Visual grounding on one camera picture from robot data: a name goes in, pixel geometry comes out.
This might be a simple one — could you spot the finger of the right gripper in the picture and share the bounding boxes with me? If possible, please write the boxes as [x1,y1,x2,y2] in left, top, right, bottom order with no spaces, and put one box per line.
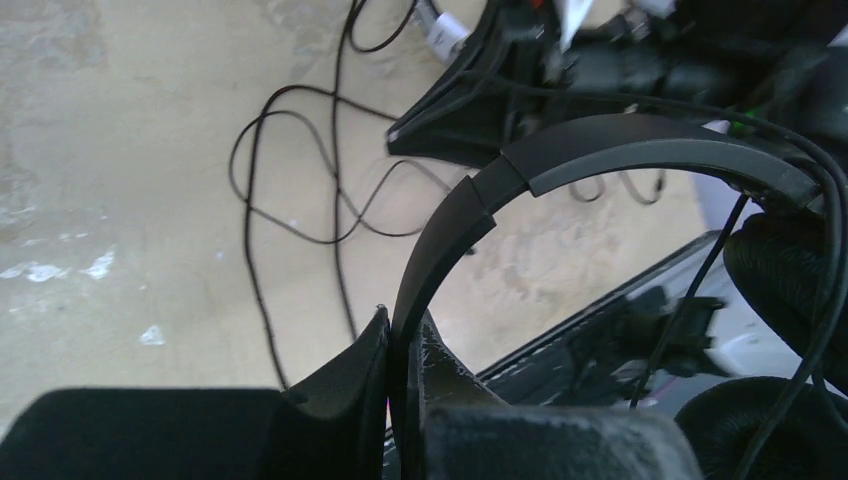
[386,1,550,168]

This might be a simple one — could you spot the white and black headphones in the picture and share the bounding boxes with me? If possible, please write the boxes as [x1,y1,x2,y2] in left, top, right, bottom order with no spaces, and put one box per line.
[413,0,471,64]

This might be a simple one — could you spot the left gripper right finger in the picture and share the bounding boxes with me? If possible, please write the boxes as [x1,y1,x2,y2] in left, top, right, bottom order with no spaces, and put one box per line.
[405,314,702,479]

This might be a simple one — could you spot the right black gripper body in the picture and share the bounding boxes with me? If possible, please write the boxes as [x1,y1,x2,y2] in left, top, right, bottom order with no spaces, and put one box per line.
[529,1,847,140]

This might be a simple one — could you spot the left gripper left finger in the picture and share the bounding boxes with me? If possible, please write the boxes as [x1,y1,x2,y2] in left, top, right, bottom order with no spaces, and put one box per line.
[1,307,389,479]

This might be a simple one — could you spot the black headphones with cable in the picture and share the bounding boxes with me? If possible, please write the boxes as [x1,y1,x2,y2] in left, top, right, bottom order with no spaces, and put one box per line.
[379,82,847,479]

